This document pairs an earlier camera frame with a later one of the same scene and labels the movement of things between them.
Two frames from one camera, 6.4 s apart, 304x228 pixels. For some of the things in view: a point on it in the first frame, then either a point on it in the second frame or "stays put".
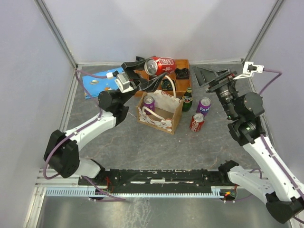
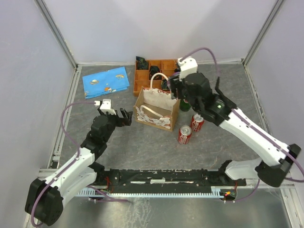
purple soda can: (148, 102) -> (176, 73)
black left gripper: (136, 79) -> (123, 121)
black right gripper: (204, 76) -> (176, 84)
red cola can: (159, 65) -> (184, 134)
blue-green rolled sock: (166, 84) stays put
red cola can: (196, 122) stays put
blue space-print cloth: (94, 86) stays put
